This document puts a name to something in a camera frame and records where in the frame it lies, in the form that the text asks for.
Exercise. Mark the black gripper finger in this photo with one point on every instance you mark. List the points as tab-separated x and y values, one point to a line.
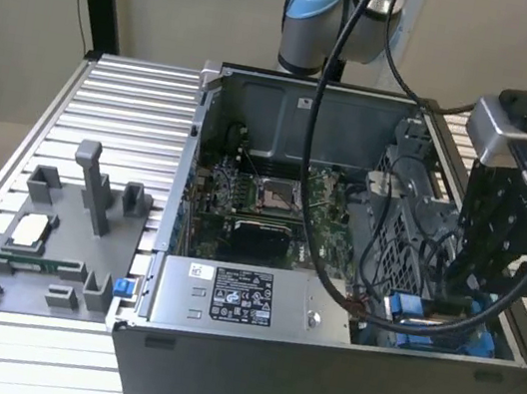
485	204
497	269

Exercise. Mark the hard disk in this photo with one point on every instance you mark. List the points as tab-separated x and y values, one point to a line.
410	305

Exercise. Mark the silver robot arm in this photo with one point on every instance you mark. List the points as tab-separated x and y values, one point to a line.
310	38

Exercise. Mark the grey disk bay cage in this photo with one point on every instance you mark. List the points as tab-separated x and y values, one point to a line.
396	249

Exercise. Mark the black RAM slot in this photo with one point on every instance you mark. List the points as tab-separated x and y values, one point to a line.
278	169
277	174
280	159
279	164

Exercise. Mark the green motherboard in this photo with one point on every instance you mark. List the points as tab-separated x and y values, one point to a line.
334	229

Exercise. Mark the CPU socket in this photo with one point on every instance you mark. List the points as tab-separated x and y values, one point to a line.
276	194

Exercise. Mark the black graphics card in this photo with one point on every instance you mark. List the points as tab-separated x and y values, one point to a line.
261	242

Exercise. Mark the thin metal locking lever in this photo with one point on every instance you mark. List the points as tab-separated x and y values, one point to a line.
251	162

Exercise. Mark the grey open PC case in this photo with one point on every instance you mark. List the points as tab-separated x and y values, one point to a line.
261	389

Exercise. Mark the silver power supply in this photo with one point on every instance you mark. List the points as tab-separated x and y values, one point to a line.
176	294

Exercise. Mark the blue plastic clip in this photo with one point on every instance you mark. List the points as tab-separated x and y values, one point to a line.
123	287

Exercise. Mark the grey parts rack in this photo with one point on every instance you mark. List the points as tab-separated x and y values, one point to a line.
58	243

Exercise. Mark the green RAM stick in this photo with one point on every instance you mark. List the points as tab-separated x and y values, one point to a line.
45	264

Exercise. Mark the silver CPU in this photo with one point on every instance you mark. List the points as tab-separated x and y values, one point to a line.
30	229

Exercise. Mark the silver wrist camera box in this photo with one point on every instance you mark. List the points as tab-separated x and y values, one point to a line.
497	130

